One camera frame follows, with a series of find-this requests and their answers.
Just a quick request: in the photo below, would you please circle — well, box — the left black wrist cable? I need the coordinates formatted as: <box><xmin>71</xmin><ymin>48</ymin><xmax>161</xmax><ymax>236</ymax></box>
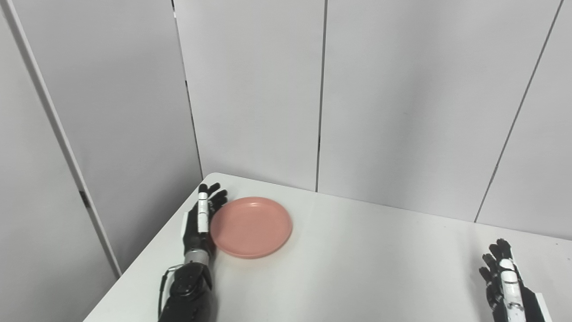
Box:
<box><xmin>156</xmin><ymin>264</ymin><xmax>185</xmax><ymax>321</ymax></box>

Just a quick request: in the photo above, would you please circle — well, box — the pink round plate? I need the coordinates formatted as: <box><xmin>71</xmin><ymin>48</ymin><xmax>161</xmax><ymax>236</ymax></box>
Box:
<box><xmin>210</xmin><ymin>196</ymin><xmax>293</xmax><ymax>259</ymax></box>

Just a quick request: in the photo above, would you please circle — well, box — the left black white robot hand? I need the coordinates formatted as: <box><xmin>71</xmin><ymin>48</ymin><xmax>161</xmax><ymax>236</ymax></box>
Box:
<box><xmin>181</xmin><ymin>182</ymin><xmax>228</xmax><ymax>256</ymax></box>

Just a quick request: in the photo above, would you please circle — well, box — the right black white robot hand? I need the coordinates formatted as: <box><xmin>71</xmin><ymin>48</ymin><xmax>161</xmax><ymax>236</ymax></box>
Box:
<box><xmin>479</xmin><ymin>238</ymin><xmax>547</xmax><ymax>322</ymax></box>

